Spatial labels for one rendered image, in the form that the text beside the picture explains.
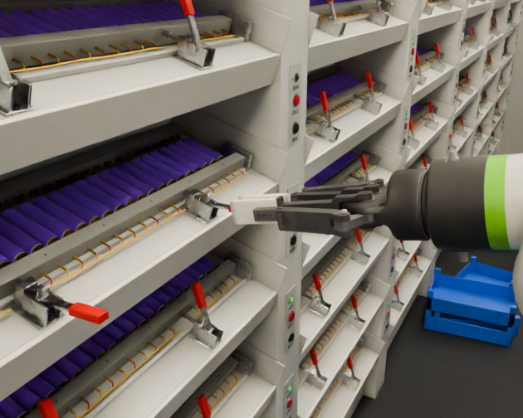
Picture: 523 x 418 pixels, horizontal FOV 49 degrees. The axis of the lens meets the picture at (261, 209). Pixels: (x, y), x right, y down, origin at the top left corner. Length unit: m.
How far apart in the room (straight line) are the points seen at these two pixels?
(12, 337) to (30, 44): 0.26
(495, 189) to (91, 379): 0.49
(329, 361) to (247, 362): 0.43
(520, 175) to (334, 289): 0.84
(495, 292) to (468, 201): 1.85
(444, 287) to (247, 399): 1.50
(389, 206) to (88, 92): 0.31
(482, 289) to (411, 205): 1.83
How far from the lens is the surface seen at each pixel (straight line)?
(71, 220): 0.66
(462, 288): 2.42
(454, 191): 0.57
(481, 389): 2.06
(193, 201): 0.74
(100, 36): 0.64
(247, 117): 0.88
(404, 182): 0.60
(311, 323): 1.23
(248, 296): 0.93
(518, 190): 0.56
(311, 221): 0.61
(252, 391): 1.05
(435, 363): 2.13
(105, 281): 0.61
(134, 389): 0.76
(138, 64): 0.65
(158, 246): 0.67
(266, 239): 0.93
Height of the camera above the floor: 1.22
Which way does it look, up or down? 22 degrees down
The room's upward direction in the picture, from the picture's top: straight up
